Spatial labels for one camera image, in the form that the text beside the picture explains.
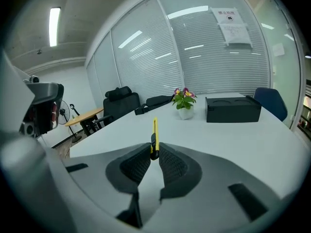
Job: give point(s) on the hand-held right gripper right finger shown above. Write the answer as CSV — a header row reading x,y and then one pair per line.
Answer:
x,y
209,190

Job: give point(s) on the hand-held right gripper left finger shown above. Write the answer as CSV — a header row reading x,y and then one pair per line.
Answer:
x,y
97,176

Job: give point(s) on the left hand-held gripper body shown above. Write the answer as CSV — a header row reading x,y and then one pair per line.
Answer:
x,y
45,116

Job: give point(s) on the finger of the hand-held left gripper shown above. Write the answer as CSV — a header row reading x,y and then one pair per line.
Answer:
x,y
43,92

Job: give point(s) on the yellow utility knife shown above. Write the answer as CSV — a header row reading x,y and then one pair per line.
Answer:
x,y
155,135

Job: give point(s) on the black standing fan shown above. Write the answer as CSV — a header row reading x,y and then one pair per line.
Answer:
x,y
63,109

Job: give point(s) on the black curved stand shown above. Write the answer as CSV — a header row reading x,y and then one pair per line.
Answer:
x,y
74,108

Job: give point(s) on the round wooden table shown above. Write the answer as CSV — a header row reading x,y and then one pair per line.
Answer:
x,y
83,116

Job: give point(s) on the small ceiling sensor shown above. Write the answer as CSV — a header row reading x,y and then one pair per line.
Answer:
x,y
39,52

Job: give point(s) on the long ceiling light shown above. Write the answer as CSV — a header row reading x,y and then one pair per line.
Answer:
x,y
54,27

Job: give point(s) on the black office chair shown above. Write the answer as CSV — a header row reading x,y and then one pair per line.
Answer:
x,y
121,103

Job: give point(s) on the black box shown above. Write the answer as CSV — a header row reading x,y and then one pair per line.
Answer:
x,y
230,111

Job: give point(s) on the potted flower plant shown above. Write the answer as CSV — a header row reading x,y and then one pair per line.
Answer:
x,y
184,103

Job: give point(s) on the black bag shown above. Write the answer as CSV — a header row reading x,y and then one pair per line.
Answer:
x,y
158,101

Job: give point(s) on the blue chair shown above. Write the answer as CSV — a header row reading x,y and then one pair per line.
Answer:
x,y
269,101

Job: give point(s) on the small paper on door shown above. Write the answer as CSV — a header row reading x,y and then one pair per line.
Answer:
x,y
278,49

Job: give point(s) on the white printed paper sheet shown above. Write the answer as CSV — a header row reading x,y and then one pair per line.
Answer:
x,y
236,34

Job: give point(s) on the white paper sign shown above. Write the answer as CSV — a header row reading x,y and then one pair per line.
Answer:
x,y
227,15

